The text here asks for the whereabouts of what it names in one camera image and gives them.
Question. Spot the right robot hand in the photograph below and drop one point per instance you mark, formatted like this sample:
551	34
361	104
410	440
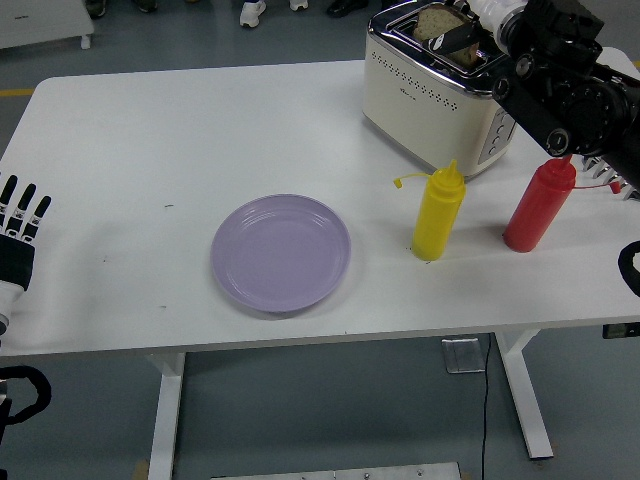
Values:
487	15

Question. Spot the purple round plate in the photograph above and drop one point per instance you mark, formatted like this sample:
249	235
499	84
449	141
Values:
280	255

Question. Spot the red squeeze bottle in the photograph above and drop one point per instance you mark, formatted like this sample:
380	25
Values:
535	210

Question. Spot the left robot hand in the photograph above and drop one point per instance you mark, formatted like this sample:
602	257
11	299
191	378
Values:
17	260

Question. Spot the cream and chrome toaster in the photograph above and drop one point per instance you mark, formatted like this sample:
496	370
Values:
415	115

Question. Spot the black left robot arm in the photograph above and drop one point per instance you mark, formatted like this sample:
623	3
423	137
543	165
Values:
42	395

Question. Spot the small metal floor plate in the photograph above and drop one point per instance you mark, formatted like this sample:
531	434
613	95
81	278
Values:
462	356

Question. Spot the long metal base plate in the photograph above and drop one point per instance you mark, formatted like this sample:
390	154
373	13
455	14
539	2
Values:
335	472

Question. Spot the black table control panel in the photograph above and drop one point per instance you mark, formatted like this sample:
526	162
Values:
620	331

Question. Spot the person's black shoe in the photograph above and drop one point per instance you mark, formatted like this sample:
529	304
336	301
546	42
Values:
342	6

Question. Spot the yellow squeeze bottle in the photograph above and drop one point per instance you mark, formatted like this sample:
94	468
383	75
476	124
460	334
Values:
435	220

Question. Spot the person's white shoe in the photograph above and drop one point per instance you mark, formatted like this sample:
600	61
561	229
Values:
299	4
252	12

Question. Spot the person's dark shoe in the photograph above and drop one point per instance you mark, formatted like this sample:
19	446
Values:
95	7

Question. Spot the white cabinet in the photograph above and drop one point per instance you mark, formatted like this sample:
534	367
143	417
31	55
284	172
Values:
40	20

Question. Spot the white table leg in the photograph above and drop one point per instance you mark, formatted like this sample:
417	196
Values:
525	400
167	415

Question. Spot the bread slice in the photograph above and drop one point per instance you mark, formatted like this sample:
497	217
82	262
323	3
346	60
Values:
432	21

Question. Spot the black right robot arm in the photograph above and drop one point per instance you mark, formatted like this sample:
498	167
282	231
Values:
565	80

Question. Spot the metal toast rack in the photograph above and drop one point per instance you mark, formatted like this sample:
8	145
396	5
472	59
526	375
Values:
607	173

